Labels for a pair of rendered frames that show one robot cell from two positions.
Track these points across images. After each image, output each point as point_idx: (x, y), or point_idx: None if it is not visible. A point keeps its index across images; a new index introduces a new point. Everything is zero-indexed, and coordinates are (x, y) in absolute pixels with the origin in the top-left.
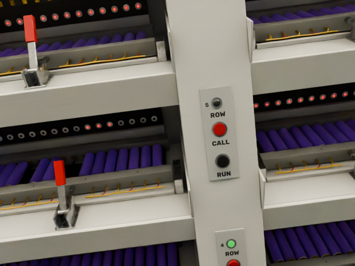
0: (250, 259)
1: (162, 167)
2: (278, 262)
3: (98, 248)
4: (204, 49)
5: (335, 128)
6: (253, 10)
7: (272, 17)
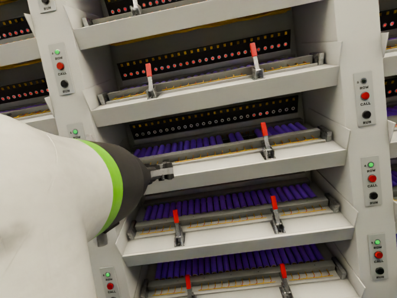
0: (381, 175)
1: (312, 129)
2: None
3: (287, 171)
4: (356, 51)
5: None
6: None
7: None
